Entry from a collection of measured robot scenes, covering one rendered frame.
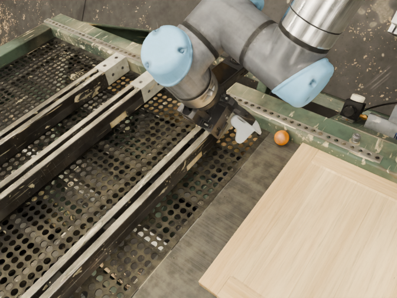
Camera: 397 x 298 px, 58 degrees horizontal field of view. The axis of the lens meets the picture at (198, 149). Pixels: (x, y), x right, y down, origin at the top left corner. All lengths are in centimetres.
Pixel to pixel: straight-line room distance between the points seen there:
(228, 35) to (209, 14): 4
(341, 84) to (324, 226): 117
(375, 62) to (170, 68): 164
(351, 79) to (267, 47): 159
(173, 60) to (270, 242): 64
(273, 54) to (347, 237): 67
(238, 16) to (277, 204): 66
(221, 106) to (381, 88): 145
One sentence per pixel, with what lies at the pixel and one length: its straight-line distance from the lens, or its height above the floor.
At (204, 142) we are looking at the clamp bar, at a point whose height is 108.
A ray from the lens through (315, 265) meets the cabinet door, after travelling 99.
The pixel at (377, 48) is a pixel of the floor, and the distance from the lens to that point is 206.
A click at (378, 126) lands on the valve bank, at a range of 132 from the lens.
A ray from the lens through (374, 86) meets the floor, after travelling 206.
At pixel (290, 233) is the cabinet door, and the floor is 116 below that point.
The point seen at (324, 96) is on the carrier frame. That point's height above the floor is 18.
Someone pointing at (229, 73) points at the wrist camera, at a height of 144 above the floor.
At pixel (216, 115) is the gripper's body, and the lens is 68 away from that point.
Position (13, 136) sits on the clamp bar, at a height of 139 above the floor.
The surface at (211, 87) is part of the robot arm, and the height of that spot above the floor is 152.
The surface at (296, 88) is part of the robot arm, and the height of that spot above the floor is 158.
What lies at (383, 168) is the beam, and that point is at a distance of 117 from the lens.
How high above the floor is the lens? 204
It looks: 54 degrees down
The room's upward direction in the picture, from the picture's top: 108 degrees counter-clockwise
